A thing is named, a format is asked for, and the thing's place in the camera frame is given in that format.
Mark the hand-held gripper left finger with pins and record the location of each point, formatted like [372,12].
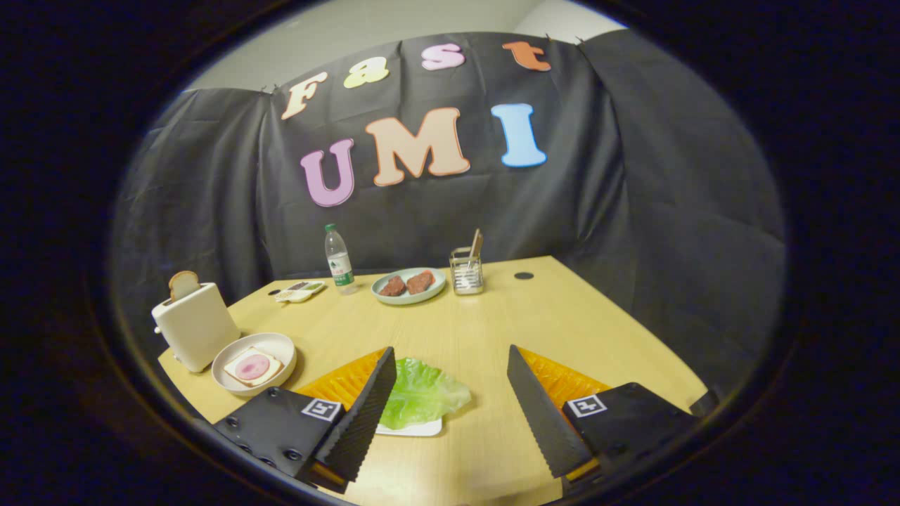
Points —
[362,422]

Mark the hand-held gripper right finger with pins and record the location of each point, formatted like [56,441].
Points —
[541,414]

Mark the green lettuce leaf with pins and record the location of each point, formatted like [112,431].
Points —
[425,393]

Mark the toasted bread slice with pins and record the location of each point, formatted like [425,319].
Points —
[183,284]

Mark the white square plate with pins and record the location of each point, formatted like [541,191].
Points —
[422,429]

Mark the pink ham slice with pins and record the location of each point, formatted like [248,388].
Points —
[252,366]

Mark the pale green round plate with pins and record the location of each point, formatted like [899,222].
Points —
[409,298]

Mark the white bread slice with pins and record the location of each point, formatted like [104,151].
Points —
[235,372]

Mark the brown meat piece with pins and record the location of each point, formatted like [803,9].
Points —
[393,287]
[420,282]

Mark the white divided sauce dish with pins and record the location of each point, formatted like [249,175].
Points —
[301,291]

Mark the clear glass utensil holder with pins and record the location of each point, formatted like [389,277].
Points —
[467,280]

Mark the clear plastic water bottle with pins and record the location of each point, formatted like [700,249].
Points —
[340,263]

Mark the wooden stick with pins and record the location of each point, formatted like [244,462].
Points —
[477,242]

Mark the white toaster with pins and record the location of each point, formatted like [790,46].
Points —
[197,327]

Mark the black backdrop cloth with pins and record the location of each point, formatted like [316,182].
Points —
[562,211]

